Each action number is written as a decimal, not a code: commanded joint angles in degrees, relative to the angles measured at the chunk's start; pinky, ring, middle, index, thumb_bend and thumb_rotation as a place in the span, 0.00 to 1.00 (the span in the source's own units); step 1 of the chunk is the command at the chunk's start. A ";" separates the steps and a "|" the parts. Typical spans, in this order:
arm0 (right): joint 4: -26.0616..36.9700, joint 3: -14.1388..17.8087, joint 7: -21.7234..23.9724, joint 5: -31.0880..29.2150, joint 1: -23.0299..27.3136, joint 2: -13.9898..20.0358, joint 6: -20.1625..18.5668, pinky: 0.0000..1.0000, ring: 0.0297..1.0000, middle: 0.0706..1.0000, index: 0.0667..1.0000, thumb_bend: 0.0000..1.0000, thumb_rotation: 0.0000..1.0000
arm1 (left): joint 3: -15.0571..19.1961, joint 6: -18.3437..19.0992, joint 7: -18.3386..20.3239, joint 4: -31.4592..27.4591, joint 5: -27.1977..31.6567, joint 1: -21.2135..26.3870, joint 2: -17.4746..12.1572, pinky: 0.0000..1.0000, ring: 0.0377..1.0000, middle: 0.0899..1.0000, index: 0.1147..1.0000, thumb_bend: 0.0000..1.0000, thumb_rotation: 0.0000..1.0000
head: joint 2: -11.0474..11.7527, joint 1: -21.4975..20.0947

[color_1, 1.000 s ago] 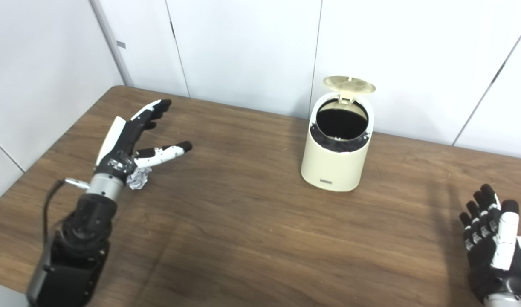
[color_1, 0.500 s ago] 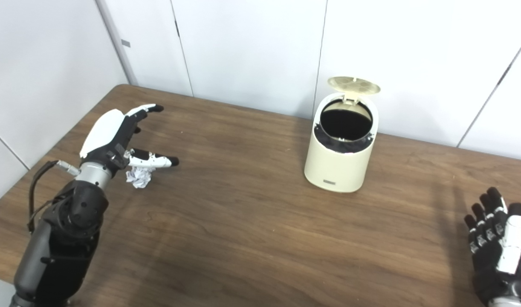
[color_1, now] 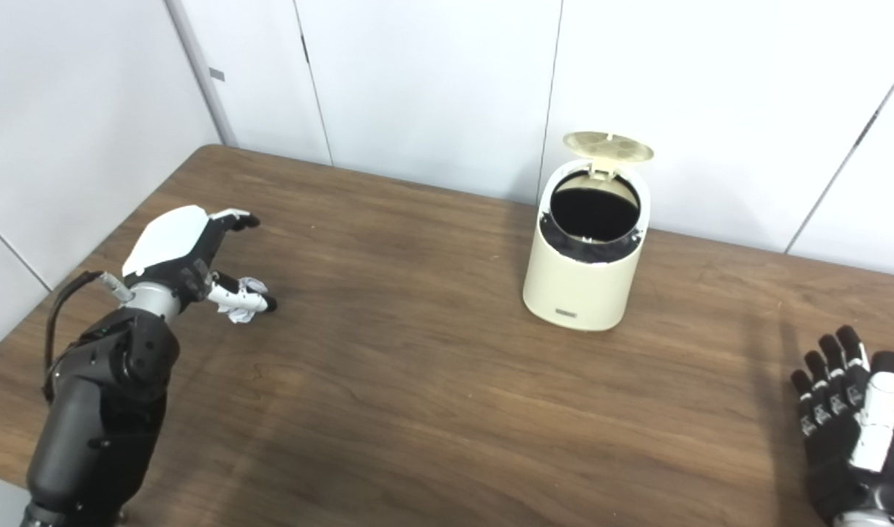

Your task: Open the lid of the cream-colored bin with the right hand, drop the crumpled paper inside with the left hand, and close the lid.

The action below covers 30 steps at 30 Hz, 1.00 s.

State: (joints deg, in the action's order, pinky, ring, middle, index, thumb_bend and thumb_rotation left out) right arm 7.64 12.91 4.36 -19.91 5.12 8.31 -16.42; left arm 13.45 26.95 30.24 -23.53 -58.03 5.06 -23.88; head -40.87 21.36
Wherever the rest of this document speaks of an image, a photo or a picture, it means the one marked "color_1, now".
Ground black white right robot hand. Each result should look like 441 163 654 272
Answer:
789 325 894 524

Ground cream-colored bin body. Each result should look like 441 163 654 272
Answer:
522 157 651 332

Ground cream round bin lid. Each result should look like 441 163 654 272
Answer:
563 131 654 180

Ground gray wall corner strip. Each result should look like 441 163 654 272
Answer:
165 0 239 147

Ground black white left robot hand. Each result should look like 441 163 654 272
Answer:
121 205 278 323

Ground white paper ball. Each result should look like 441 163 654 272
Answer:
219 277 268 324

